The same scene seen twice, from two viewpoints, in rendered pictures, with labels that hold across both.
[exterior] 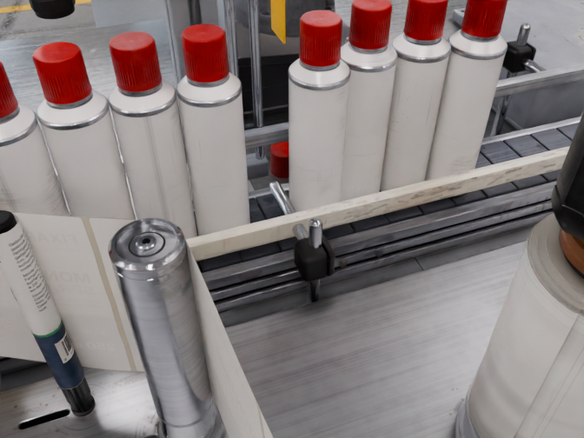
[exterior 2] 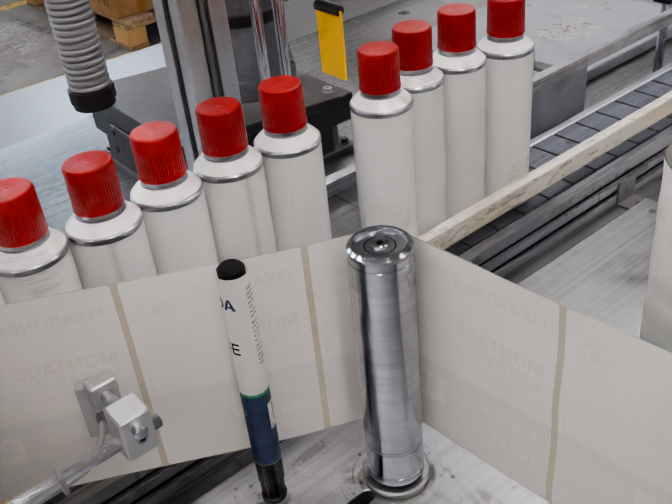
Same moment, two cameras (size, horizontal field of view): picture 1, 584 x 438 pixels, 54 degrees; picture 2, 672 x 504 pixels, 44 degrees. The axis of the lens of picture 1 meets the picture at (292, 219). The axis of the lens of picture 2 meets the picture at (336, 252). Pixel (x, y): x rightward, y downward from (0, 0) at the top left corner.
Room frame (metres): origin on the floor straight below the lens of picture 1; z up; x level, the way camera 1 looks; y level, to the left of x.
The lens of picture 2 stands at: (-0.16, 0.21, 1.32)
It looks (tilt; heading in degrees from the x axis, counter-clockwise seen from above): 34 degrees down; 343
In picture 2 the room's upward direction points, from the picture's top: 6 degrees counter-clockwise
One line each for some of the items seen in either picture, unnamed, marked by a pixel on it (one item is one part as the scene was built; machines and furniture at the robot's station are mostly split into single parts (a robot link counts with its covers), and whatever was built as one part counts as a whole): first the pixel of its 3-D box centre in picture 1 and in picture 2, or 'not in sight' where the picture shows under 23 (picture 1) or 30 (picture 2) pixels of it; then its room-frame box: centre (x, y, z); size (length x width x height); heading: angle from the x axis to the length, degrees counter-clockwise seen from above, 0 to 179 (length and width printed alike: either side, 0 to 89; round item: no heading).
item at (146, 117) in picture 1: (154, 155); (239, 227); (0.40, 0.12, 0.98); 0.05 x 0.05 x 0.20
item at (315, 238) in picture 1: (315, 269); not in sight; (0.35, -0.02, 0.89); 0.03 x 0.03 x 0.12; 20
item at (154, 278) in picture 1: (172, 351); (388, 369); (0.21, 0.07, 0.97); 0.05 x 0.05 x 0.19
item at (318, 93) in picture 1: (317, 129); (385, 163); (0.44, -0.02, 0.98); 0.05 x 0.05 x 0.20
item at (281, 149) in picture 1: (283, 158); not in sight; (0.58, 0.01, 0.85); 0.03 x 0.03 x 0.03
